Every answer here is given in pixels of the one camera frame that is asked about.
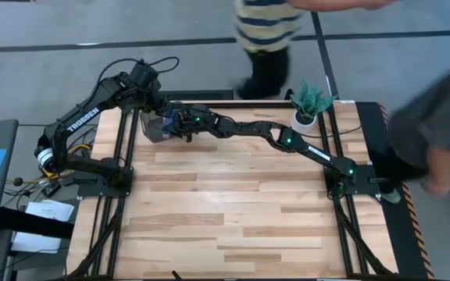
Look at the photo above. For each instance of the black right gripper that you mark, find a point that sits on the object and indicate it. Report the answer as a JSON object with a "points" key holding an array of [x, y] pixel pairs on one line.
{"points": [[195, 123]]}

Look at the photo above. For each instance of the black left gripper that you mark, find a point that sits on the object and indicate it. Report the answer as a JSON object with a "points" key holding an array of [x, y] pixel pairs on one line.
{"points": [[147, 97]]}

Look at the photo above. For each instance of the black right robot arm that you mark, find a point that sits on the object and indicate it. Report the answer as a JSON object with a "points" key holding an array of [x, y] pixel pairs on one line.
{"points": [[311, 150]]}

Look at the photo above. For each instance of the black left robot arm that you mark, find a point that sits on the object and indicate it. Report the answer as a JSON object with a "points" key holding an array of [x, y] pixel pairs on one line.
{"points": [[104, 97]]}

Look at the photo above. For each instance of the dark grey basket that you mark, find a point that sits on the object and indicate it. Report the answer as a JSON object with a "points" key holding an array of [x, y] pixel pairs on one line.
{"points": [[152, 130]]}

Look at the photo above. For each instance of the black floor vent grille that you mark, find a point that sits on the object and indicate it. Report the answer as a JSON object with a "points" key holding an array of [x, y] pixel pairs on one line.
{"points": [[209, 94]]}

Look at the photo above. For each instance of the person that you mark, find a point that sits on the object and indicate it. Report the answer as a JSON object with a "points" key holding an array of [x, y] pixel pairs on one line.
{"points": [[266, 35], [436, 117]]}

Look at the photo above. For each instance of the white plant pot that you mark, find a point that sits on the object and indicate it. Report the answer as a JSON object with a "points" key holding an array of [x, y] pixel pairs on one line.
{"points": [[301, 126]]}

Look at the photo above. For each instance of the green artificial plant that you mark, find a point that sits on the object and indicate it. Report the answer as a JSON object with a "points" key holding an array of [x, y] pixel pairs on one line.
{"points": [[311, 102]]}

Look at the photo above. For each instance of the white paper sheet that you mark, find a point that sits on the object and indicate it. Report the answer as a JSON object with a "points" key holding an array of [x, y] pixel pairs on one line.
{"points": [[53, 208], [33, 244]]}

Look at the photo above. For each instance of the black bar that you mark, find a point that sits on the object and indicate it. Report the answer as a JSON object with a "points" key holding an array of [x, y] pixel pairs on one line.
{"points": [[33, 224]]}

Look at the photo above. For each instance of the black mat with hazard stripe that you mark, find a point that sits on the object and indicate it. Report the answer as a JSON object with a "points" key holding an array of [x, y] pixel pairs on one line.
{"points": [[404, 242]]}

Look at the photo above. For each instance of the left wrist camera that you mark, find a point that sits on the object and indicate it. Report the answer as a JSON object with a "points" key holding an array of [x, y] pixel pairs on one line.
{"points": [[145, 75]]}

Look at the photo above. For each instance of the black aluminium table frame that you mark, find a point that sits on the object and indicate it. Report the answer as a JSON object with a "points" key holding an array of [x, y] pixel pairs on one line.
{"points": [[248, 104]]}

